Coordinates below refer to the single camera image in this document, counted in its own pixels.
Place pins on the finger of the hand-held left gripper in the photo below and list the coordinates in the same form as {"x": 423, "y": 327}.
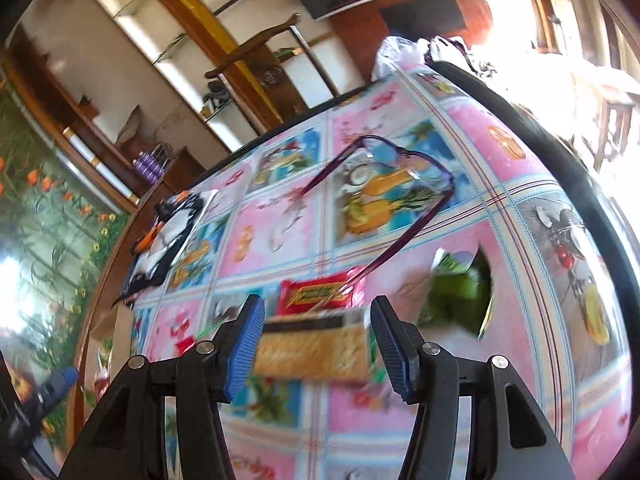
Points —
{"x": 60, "y": 385}

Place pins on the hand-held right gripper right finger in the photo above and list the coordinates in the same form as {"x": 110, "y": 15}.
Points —
{"x": 395, "y": 350}

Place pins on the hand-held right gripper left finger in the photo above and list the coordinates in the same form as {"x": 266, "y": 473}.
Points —
{"x": 245, "y": 350}

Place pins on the pile of mixed snack packets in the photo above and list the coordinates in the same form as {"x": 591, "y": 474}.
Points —
{"x": 102, "y": 385}

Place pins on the tan cracker packet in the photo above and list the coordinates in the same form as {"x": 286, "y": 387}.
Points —
{"x": 310, "y": 355}

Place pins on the green snack packet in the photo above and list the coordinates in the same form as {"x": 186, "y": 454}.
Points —
{"x": 455, "y": 295}

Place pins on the cardboard box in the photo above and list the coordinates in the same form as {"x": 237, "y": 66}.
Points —
{"x": 112, "y": 322}

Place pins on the red snack packet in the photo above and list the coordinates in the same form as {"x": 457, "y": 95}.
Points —
{"x": 310, "y": 292}

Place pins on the black tray with items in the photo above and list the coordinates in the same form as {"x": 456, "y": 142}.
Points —
{"x": 170, "y": 230}

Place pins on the wooden sideboard cabinet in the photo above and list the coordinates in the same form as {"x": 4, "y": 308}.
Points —
{"x": 185, "y": 165}

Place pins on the purple framed glasses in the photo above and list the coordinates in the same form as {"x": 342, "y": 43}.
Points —
{"x": 330, "y": 166}

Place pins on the wooden television cabinet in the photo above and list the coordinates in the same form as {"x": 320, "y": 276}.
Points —
{"x": 360, "y": 45}

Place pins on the wooden chair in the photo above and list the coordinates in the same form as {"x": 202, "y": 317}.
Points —
{"x": 250, "y": 42}

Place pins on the wooden glass shelf unit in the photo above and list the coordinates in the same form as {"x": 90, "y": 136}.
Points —
{"x": 210, "y": 25}

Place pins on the wooden stool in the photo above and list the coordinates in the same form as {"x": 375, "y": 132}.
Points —
{"x": 617, "y": 110}

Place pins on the wooden display shelf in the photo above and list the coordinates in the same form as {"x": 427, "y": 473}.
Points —
{"x": 542, "y": 10}

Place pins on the flower wall poster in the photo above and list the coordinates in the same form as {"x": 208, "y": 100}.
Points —
{"x": 45, "y": 240}

